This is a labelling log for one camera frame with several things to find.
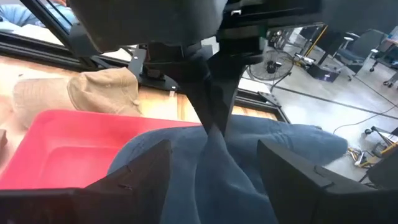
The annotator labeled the thin white floor cable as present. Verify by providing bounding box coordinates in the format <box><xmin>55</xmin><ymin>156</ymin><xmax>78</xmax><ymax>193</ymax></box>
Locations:
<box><xmin>333</xmin><ymin>105</ymin><xmax>398</xmax><ymax>135</ymax></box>

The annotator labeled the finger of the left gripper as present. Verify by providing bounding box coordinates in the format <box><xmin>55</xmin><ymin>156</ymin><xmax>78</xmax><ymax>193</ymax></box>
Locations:
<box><xmin>182</xmin><ymin>55</ymin><xmax>216</xmax><ymax>134</ymax></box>
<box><xmin>210</xmin><ymin>54</ymin><xmax>266</xmax><ymax>137</ymax></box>

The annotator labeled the black office chair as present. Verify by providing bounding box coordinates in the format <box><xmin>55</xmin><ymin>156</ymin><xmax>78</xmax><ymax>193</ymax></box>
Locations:
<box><xmin>334</xmin><ymin>29</ymin><xmax>388</xmax><ymax>82</ymax></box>

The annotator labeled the black box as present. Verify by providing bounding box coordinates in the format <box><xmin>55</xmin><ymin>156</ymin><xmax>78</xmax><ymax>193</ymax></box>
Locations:
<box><xmin>306</xmin><ymin>63</ymin><xmax>340</xmax><ymax>83</ymax></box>

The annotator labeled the pink translucent plastic bin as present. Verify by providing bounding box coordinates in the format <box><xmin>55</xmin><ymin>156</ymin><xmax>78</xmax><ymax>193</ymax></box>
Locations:
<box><xmin>0</xmin><ymin>109</ymin><xmax>203</xmax><ymax>190</ymax></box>

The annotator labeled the tan hat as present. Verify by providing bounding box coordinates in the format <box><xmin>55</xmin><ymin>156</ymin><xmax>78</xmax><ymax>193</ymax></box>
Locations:
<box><xmin>12</xmin><ymin>67</ymin><xmax>144</xmax><ymax>129</ymax></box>

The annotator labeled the blue denim hat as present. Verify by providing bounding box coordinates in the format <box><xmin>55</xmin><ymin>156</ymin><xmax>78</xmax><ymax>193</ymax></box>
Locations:
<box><xmin>107</xmin><ymin>114</ymin><xmax>349</xmax><ymax>224</ymax></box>

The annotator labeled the black floor fan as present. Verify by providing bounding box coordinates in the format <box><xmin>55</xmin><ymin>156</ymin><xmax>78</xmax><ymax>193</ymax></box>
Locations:
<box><xmin>248</xmin><ymin>49</ymin><xmax>295</xmax><ymax>93</ymax></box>

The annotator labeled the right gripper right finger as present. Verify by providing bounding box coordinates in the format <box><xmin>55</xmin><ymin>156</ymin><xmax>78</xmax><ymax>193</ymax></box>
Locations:
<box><xmin>257</xmin><ymin>139</ymin><xmax>398</xmax><ymax>224</ymax></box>

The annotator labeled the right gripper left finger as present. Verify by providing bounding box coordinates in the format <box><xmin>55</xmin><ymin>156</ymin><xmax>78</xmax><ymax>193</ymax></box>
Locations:
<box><xmin>0</xmin><ymin>139</ymin><xmax>172</xmax><ymax>224</ymax></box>

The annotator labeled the person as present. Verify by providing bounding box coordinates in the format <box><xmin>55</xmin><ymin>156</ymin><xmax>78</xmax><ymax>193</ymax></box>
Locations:
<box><xmin>0</xmin><ymin>0</ymin><xmax>77</xmax><ymax>30</ymax></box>

